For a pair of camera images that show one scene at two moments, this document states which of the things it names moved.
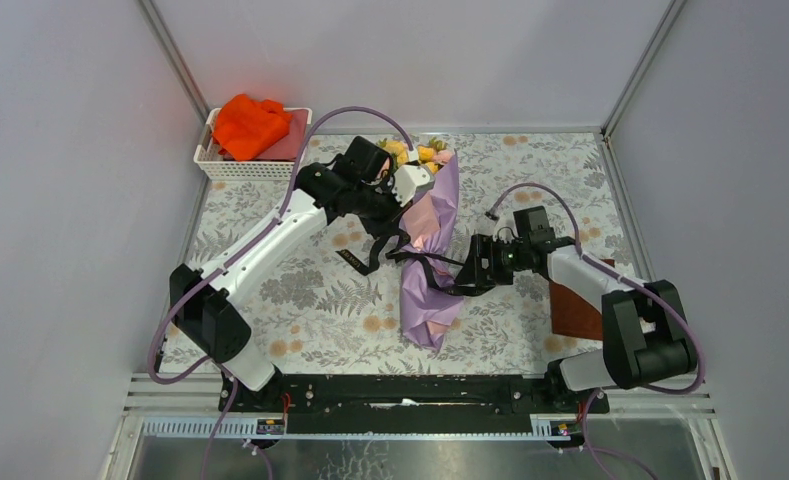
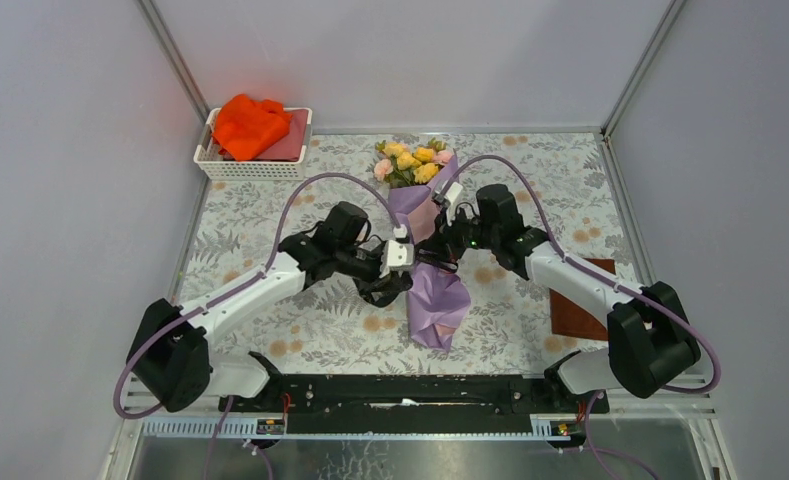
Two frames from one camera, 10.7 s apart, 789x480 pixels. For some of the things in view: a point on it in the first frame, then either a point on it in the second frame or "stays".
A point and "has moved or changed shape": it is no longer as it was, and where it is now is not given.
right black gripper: x=491 y=276 to x=443 y=241
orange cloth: x=246 y=127 stays
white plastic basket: x=210 y=162 stays
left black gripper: x=388 y=224 to x=376 y=285
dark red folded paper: x=287 y=148 stays
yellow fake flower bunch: x=398 y=153 stays
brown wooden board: x=573 y=314 stays
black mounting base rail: x=410 y=404 stays
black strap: x=396 y=243 has moved or changed shape
